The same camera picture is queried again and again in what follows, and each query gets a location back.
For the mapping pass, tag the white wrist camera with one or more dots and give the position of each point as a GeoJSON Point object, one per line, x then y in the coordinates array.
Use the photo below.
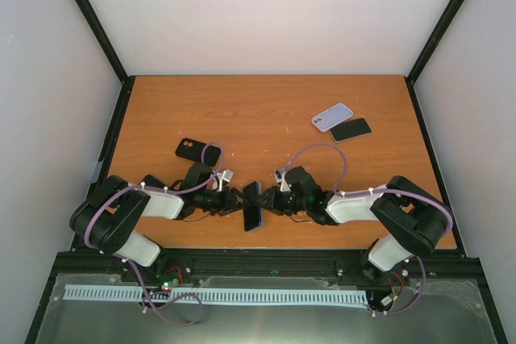
{"type": "Point", "coordinates": [279, 176]}
{"type": "Point", "coordinates": [222, 179]}

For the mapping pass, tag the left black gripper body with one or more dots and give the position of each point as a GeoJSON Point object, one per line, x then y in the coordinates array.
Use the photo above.
{"type": "Point", "coordinates": [215, 205]}

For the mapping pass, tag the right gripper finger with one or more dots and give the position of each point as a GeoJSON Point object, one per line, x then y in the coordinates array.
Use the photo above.
{"type": "Point", "coordinates": [266, 205]}
{"type": "Point", "coordinates": [267, 195]}

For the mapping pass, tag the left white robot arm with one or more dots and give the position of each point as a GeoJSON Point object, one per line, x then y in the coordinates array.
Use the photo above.
{"type": "Point", "coordinates": [107, 219]}

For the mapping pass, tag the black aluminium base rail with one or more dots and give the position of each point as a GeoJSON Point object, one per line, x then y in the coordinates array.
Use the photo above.
{"type": "Point", "coordinates": [342, 267]}

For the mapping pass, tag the right controller wiring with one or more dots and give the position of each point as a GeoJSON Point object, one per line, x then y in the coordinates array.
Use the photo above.
{"type": "Point", "coordinates": [393, 289]}

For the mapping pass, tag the left black frame post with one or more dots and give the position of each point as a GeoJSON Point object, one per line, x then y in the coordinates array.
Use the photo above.
{"type": "Point", "coordinates": [95, 25]}

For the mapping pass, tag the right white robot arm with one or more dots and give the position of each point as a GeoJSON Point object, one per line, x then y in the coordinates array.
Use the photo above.
{"type": "Point", "coordinates": [415, 220]}

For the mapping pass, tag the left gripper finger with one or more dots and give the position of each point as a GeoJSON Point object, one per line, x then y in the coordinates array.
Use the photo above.
{"type": "Point", "coordinates": [236, 195]}
{"type": "Point", "coordinates": [232, 208]}

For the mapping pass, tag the light blue cable duct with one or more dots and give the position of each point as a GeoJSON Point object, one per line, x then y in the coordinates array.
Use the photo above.
{"type": "Point", "coordinates": [221, 296]}

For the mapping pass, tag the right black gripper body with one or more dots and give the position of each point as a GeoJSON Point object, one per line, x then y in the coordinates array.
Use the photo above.
{"type": "Point", "coordinates": [287, 205]}

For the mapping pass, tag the blue smartphone black screen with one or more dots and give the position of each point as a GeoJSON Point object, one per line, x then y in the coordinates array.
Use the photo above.
{"type": "Point", "coordinates": [252, 207]}

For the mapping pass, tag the black frame post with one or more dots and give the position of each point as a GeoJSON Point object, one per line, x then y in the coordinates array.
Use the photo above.
{"type": "Point", "coordinates": [95, 25]}
{"type": "Point", "coordinates": [445, 20]}

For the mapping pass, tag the dark blue phone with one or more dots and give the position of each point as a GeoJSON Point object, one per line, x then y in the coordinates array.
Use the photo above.
{"type": "Point", "coordinates": [151, 181]}

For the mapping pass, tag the white phone black screen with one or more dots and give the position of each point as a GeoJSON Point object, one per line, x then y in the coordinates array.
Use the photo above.
{"type": "Point", "coordinates": [350, 129]}

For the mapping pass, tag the black phone case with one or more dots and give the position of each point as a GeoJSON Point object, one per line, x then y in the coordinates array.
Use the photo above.
{"type": "Point", "coordinates": [198, 152]}

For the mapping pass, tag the clear magsafe phone case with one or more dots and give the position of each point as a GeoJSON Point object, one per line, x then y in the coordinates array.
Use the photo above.
{"type": "Point", "coordinates": [261, 203]}

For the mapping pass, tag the left black table rail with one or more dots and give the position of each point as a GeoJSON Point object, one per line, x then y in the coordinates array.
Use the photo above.
{"type": "Point", "coordinates": [113, 130]}

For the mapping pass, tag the right black frame post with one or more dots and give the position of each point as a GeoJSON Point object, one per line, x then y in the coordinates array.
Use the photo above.
{"type": "Point", "coordinates": [445, 20]}

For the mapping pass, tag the lavender phone case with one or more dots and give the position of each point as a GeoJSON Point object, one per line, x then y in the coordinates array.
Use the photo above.
{"type": "Point", "coordinates": [331, 117]}

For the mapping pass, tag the left controller board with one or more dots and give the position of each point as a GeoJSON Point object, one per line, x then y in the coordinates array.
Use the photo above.
{"type": "Point", "coordinates": [170, 278]}

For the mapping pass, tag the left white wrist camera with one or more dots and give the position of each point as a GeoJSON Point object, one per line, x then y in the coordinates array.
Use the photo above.
{"type": "Point", "coordinates": [222, 179]}

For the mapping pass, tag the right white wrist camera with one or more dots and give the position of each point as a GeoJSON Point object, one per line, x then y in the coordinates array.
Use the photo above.
{"type": "Point", "coordinates": [279, 176]}

